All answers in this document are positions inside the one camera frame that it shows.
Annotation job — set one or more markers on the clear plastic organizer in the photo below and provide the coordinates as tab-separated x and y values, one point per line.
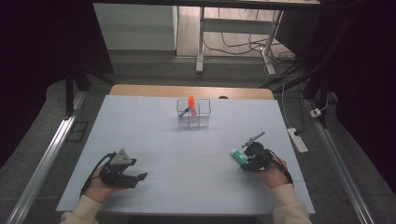
194	116

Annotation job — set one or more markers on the small white adapter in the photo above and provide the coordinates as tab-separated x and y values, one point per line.
315	112

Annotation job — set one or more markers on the white power strip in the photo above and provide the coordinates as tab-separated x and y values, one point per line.
298	140

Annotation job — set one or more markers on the person's left hand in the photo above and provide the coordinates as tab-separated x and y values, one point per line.
99	189

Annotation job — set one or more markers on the white table cover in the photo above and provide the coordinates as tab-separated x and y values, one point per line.
186	174

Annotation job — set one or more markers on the orange highlighter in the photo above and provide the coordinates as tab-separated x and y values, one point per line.
192	105

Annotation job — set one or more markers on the wooden table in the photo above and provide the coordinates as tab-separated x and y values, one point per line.
155	91

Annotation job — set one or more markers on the black stand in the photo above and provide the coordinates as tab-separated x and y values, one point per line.
69	93

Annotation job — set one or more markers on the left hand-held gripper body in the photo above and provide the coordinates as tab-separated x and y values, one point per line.
116	172

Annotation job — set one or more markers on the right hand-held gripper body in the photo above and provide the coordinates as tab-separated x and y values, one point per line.
260	152

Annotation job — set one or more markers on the blue pen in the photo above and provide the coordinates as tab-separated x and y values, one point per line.
184	112

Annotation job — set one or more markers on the white cabinet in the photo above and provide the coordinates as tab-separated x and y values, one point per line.
137	28

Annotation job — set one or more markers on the aluminium rail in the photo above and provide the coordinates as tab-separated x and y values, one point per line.
40	168
342	174

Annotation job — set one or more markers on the white desk frame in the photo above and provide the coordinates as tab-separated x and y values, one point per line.
236	25

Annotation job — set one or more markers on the green and white tube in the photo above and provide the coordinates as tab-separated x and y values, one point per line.
239	156

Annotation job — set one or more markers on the person's right hand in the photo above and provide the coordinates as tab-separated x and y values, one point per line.
274	175

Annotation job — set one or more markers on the black plug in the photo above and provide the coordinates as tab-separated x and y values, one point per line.
298	132

